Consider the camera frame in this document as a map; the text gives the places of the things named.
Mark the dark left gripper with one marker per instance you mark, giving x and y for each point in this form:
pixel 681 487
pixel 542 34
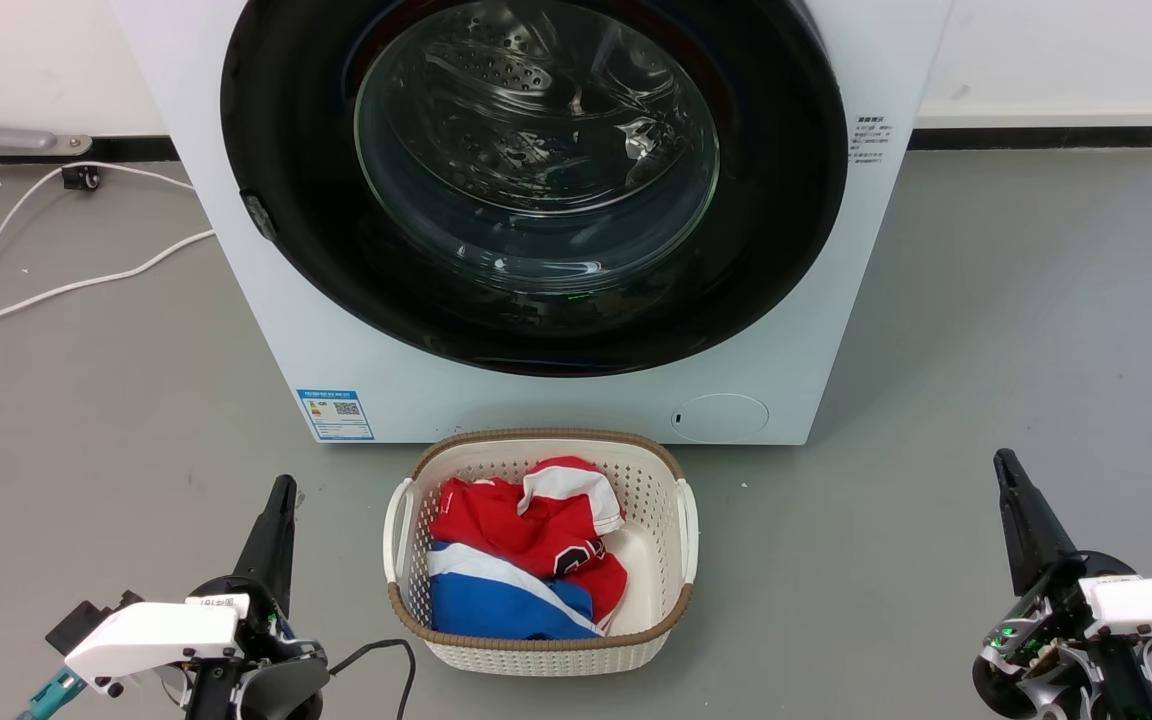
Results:
pixel 276 680

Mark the grey metal pipe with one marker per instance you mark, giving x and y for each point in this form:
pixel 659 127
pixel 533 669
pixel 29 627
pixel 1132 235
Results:
pixel 6 138

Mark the round white filter cover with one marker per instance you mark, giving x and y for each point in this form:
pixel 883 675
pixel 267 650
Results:
pixel 721 417

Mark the blue energy label sticker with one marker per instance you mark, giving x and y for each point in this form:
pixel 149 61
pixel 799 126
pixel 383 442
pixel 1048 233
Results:
pixel 334 414

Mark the small black floor caster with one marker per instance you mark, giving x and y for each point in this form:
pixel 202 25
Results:
pixel 82 178

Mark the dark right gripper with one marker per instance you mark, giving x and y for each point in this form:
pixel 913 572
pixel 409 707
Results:
pixel 1046 640

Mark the steel perforated washer drum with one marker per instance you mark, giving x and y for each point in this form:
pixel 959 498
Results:
pixel 506 70

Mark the white front-load washing machine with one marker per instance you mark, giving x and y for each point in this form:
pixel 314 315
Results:
pixel 576 405

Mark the cream perforated laundry basket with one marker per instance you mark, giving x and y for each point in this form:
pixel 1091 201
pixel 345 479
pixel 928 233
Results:
pixel 661 560

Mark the black round glass washer door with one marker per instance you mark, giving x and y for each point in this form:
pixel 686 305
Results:
pixel 296 260

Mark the blue white striped garment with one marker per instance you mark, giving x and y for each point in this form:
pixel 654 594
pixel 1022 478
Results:
pixel 481 605

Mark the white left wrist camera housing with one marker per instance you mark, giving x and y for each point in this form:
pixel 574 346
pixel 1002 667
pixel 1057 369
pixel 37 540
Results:
pixel 151 635

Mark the red and white garment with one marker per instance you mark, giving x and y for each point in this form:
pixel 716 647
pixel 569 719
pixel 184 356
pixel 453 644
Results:
pixel 496 525

